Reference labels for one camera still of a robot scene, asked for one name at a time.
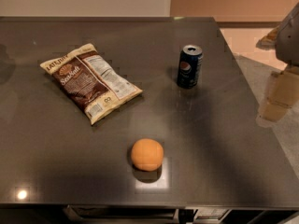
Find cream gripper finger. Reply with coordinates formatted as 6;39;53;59
258;66;299;122

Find brown sea salt chips bag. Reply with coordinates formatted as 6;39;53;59
40;44;142;125

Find blue Pepsi soda can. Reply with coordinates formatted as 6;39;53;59
177;45;203;89

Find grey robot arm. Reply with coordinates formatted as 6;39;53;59
257;4;299;127

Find orange fruit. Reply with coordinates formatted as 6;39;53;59
131;138;164;172

